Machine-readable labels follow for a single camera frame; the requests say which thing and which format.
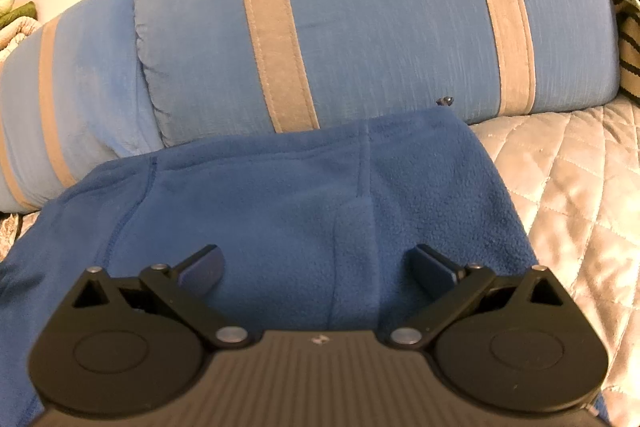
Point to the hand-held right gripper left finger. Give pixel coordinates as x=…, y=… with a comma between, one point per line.
x=202, y=267

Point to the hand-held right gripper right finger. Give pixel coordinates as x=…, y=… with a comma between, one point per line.
x=432, y=269

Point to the blue fleece jacket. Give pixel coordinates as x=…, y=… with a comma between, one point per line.
x=280, y=197

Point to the grey lace-trimmed bedspread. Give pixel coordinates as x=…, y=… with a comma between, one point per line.
x=575, y=187

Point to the blue grey-striped pillow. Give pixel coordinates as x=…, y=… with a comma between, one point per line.
x=390, y=17
x=95, y=97

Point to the beige fleece blanket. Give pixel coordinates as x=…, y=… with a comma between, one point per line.
x=15, y=39

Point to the striped cloth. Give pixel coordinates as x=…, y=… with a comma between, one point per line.
x=627, y=37

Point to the light green blanket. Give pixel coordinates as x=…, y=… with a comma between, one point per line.
x=17, y=9

